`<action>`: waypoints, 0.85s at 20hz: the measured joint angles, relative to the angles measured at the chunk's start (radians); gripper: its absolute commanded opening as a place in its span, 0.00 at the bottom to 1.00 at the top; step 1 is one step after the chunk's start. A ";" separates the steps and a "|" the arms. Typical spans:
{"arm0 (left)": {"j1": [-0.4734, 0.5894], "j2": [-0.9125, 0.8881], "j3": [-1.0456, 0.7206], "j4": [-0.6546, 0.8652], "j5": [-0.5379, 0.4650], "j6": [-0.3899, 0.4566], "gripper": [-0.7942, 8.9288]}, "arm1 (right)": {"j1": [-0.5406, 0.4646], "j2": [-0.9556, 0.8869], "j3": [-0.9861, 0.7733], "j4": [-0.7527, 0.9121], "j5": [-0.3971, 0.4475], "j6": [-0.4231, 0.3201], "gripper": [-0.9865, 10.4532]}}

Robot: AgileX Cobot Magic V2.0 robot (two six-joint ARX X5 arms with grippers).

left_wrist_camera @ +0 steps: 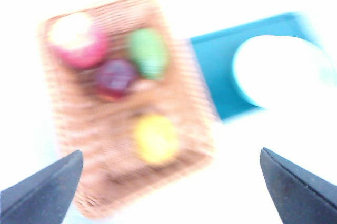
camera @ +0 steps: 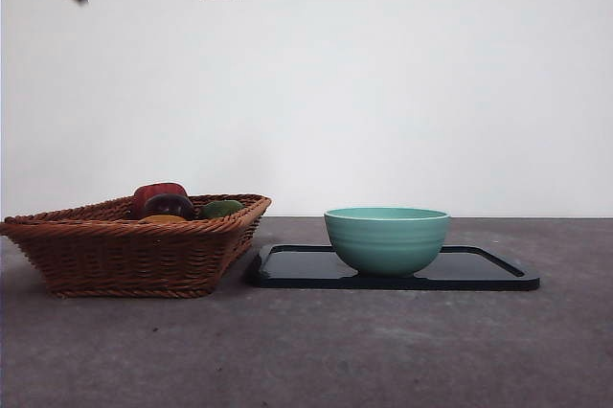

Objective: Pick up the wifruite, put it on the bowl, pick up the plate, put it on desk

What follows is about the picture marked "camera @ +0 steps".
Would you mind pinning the brown kiwi fruit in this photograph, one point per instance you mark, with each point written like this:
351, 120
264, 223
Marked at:
163, 219

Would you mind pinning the teal bowl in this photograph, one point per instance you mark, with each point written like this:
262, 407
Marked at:
387, 242

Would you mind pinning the red apple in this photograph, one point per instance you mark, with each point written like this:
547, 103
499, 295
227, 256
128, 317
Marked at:
155, 189

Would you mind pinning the dark purple plum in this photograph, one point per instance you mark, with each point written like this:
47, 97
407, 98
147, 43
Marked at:
167, 206

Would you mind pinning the green avocado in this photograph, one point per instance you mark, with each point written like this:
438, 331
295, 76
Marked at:
220, 209

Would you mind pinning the brown wicker basket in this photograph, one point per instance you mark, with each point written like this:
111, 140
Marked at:
124, 259

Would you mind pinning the dark rectangular tray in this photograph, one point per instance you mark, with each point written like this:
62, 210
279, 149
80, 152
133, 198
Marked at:
297, 269

